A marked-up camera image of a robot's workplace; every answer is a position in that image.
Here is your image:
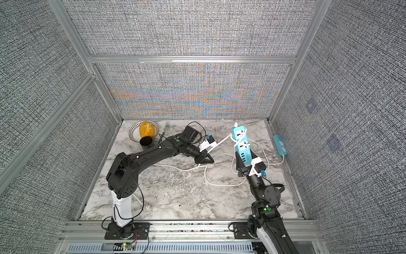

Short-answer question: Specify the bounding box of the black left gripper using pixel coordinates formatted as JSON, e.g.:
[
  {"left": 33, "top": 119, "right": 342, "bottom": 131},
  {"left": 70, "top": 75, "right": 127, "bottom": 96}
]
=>
[{"left": 185, "top": 143, "right": 216, "bottom": 165}]

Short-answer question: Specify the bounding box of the black cup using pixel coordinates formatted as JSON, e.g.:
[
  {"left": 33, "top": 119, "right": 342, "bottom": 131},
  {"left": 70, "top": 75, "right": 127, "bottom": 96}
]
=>
[{"left": 139, "top": 136, "right": 154, "bottom": 148}]

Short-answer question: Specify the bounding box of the teal power strip with sockets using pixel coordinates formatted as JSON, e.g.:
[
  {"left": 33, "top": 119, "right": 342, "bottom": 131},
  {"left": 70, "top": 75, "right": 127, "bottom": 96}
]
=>
[{"left": 230, "top": 125, "right": 252, "bottom": 165}]

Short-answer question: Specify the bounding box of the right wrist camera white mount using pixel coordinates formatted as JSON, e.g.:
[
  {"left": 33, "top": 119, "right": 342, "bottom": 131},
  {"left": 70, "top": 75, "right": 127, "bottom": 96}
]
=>
[{"left": 248, "top": 157, "right": 266, "bottom": 177}]

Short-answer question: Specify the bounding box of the white slotted cable duct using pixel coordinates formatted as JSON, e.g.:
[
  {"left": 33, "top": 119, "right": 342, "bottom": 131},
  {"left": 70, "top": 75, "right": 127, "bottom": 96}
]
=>
[{"left": 66, "top": 242, "right": 254, "bottom": 254}]

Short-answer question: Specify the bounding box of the aluminium front rail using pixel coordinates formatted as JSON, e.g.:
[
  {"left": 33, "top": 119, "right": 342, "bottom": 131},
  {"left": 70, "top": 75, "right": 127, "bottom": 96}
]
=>
[{"left": 57, "top": 219, "right": 325, "bottom": 242}]

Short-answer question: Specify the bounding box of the white patterned bowl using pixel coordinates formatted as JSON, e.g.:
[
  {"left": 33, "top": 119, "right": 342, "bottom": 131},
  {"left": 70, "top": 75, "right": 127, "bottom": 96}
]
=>
[{"left": 129, "top": 121, "right": 159, "bottom": 142}]

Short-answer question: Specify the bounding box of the teal power strip at wall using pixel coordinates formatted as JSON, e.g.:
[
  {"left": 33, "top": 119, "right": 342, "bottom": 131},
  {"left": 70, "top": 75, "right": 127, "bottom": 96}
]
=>
[{"left": 273, "top": 134, "right": 288, "bottom": 156}]

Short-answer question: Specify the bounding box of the orange bread in bowl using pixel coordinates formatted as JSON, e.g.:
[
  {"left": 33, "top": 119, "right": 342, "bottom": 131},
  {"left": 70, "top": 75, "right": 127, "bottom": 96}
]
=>
[{"left": 139, "top": 121, "right": 155, "bottom": 138}]

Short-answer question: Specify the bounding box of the green handled fork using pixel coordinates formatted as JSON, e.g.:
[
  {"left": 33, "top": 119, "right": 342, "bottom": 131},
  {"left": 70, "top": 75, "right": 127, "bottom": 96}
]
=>
[{"left": 158, "top": 121, "right": 169, "bottom": 144}]

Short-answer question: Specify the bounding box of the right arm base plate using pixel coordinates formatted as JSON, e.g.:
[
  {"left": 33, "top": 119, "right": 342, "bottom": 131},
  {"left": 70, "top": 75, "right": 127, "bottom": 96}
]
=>
[{"left": 228, "top": 221, "right": 259, "bottom": 240}]

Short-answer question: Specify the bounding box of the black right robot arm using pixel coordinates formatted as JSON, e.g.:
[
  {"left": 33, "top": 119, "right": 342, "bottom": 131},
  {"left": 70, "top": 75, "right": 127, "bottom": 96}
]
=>
[{"left": 235, "top": 152, "right": 298, "bottom": 254}]

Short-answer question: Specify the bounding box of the white power strip cord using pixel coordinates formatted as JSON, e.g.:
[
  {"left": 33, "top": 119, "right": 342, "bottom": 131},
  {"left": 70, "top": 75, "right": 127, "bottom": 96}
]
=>
[{"left": 133, "top": 122, "right": 254, "bottom": 212}]

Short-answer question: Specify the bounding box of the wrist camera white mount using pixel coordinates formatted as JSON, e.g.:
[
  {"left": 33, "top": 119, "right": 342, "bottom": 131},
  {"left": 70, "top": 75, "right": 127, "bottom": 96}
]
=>
[
  {"left": 198, "top": 135, "right": 217, "bottom": 152},
  {"left": 248, "top": 157, "right": 266, "bottom": 177}
]

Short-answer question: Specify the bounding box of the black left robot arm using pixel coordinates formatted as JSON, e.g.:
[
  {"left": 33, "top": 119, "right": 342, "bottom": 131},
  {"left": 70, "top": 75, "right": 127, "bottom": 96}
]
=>
[{"left": 106, "top": 126, "right": 214, "bottom": 239}]

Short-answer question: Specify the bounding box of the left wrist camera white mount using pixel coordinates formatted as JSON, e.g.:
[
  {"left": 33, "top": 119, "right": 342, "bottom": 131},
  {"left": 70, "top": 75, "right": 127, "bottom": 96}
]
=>
[{"left": 198, "top": 135, "right": 217, "bottom": 152}]

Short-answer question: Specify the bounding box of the white cord of wall strip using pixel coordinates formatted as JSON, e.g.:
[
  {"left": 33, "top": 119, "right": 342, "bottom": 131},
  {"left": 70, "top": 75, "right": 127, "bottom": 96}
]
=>
[{"left": 204, "top": 138, "right": 285, "bottom": 187}]

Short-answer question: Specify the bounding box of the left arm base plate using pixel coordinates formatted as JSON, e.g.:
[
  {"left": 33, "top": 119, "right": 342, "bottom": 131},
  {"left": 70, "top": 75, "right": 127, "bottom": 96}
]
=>
[{"left": 104, "top": 222, "right": 151, "bottom": 240}]

